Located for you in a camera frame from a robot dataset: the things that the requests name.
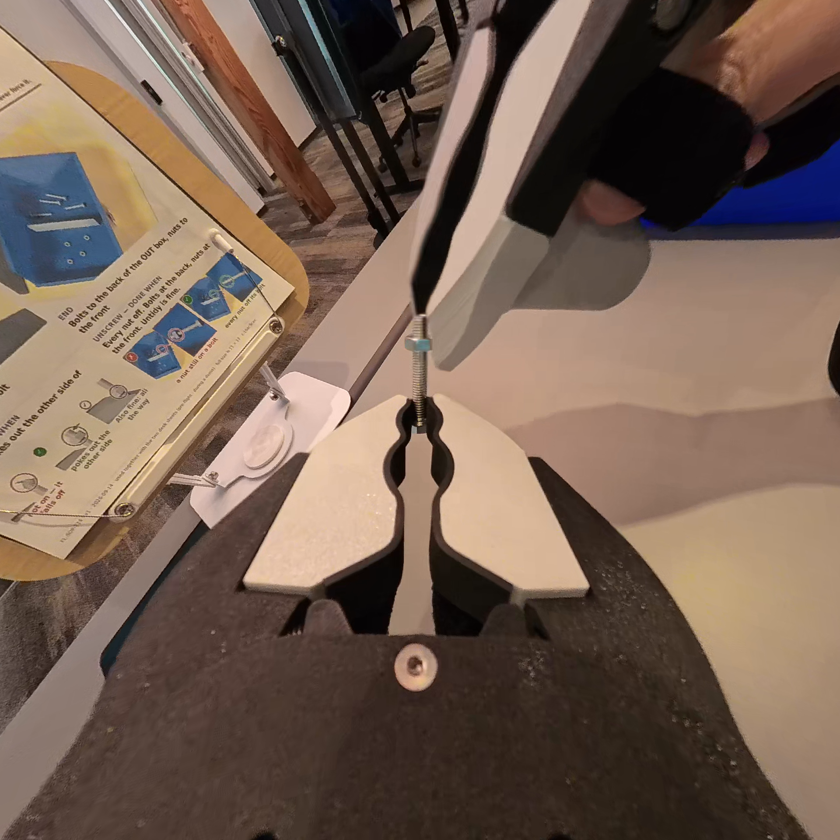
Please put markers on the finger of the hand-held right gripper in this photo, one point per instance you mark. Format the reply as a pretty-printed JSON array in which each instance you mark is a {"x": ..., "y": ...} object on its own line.
[
  {"x": 463, "y": 98},
  {"x": 531, "y": 118}
]

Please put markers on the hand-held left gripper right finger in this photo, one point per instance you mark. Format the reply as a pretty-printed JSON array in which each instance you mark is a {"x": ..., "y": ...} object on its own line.
[{"x": 505, "y": 512}]

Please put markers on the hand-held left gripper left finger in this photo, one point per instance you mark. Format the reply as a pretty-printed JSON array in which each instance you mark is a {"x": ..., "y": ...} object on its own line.
[{"x": 328, "y": 512}]

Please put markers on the silver threaded bolt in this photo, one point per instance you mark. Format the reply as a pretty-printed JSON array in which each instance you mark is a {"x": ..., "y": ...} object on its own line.
[{"x": 418, "y": 380}]

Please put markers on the silver hex nut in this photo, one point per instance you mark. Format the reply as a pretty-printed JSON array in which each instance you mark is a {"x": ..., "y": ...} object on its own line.
[{"x": 417, "y": 342}]

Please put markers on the black mesh elbow pad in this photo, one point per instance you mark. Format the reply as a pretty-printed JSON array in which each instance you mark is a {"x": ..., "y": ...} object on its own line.
[{"x": 836, "y": 361}]

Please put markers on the person's right hand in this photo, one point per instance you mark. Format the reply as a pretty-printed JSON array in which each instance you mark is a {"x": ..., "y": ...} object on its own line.
[{"x": 754, "y": 59}]

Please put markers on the black office chair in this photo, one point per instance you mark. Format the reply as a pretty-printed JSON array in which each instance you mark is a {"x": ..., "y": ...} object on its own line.
[{"x": 403, "y": 59}]

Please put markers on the black screen stand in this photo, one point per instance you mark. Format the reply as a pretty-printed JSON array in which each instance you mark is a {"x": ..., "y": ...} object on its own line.
[{"x": 374, "y": 190}]

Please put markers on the large black screen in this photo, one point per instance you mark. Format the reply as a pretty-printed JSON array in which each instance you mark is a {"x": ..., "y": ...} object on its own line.
[{"x": 308, "y": 59}]

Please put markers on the wooden pillar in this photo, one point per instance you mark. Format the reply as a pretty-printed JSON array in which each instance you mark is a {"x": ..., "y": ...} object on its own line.
[{"x": 249, "y": 98}]

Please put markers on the blue plastic bin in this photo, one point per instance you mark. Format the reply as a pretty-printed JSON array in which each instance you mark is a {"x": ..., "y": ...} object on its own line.
[{"x": 787, "y": 203}]

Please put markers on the wooden instruction board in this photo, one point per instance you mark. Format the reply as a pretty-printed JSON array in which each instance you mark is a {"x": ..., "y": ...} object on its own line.
[{"x": 131, "y": 295}]

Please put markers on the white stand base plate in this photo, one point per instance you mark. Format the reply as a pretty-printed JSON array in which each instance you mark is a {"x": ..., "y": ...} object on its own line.
[{"x": 315, "y": 400}]

